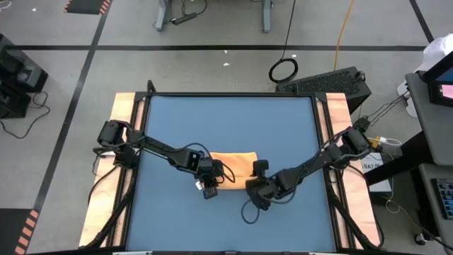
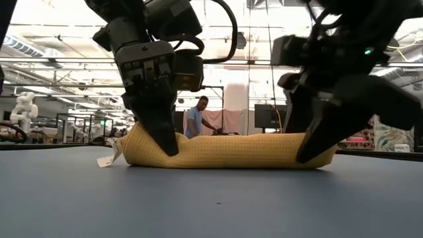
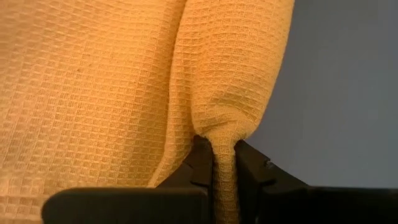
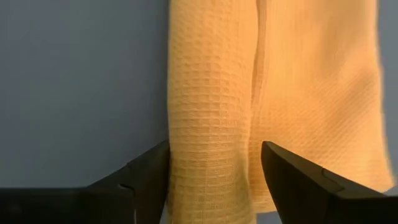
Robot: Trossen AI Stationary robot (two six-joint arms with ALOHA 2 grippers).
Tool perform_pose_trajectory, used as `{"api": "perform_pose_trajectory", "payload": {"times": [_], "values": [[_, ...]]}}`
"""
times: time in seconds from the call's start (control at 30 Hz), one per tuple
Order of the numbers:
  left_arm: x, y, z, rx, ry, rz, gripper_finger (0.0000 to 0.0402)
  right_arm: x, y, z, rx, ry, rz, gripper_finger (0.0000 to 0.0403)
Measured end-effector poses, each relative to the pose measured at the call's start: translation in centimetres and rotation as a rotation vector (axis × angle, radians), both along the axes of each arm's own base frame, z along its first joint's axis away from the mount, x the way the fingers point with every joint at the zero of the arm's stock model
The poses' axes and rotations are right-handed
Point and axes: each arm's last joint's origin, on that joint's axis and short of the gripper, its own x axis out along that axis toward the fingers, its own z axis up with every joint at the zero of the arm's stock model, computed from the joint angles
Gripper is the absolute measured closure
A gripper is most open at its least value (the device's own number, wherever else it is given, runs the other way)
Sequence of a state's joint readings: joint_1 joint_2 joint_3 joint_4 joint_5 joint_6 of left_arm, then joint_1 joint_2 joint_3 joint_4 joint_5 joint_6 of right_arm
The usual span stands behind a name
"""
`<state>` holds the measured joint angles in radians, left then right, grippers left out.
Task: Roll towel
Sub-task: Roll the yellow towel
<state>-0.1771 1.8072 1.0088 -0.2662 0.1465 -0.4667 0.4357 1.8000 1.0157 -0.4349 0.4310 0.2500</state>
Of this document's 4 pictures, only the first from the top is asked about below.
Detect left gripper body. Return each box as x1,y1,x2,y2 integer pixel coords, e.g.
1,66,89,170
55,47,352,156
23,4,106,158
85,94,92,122
196,158,226,188

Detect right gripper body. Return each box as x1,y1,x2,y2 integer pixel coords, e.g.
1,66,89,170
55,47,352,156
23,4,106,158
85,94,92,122
246,176,284,199

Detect yellow waffle weave towel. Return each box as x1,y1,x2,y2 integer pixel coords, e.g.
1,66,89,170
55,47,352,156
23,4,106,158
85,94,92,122
209,151,259,191

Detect wooden table side board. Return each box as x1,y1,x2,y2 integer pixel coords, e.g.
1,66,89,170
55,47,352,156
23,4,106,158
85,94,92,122
316,92,382,249
78,92,146,248

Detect black perforated computer tower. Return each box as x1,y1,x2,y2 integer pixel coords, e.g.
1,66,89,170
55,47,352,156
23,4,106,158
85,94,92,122
275,66,372,115

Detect grey box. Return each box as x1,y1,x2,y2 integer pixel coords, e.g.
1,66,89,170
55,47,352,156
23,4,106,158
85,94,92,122
360,151,393,194

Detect black power adapter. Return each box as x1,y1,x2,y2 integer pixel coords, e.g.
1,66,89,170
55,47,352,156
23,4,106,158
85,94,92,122
354,117,372,132

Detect black desk leg beam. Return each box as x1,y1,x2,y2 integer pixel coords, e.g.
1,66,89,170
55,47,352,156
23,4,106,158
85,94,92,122
364,130,425,186

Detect grey desk leg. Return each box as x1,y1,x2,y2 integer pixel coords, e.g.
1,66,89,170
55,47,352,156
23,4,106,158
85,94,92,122
260,0,274,34
153,0,171,33

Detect black power strip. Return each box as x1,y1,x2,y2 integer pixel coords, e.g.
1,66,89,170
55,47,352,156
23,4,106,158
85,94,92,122
171,12,198,26

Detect grey desk with keyboard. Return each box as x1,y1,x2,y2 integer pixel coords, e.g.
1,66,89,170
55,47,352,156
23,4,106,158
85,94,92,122
418,162,453,251

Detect black keyboard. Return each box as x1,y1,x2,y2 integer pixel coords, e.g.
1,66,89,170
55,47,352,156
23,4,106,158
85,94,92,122
430,177,453,220

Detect monitor with blue screen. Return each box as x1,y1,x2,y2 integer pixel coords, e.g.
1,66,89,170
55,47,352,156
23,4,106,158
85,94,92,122
420,50,453,108

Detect black orange striped floor mat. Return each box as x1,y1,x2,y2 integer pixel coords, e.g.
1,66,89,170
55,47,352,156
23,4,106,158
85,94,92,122
0,208,40,255
62,0,113,16

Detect white plastic bag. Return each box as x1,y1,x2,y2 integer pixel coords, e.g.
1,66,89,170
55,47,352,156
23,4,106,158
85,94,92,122
416,33,453,73

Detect black equipment rack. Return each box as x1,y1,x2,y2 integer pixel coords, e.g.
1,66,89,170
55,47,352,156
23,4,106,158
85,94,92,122
0,33,50,120

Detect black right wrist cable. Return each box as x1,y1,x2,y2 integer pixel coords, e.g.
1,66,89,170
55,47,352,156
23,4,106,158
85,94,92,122
241,191,299,225

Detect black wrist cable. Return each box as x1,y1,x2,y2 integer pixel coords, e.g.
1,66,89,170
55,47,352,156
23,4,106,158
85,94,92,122
241,191,299,225
176,142,237,185

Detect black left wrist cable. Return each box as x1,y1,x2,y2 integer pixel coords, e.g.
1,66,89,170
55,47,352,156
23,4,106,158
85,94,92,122
176,142,237,185

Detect black table frame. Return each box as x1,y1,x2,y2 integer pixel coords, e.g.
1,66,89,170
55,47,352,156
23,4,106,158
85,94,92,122
120,80,343,253

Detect long black hanging cable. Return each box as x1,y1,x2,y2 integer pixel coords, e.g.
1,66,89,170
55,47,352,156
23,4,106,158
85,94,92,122
268,0,299,85

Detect white charger cable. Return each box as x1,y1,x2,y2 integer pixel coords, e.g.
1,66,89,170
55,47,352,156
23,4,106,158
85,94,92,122
367,135,403,147

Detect black adapter cables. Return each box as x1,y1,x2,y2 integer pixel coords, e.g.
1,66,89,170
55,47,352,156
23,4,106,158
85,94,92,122
364,94,408,123

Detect yellow power cable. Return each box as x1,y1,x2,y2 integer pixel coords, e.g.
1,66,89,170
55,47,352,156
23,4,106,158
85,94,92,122
333,0,356,72

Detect thin black floor cable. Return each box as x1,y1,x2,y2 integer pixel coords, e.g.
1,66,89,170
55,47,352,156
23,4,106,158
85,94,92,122
384,198,453,253

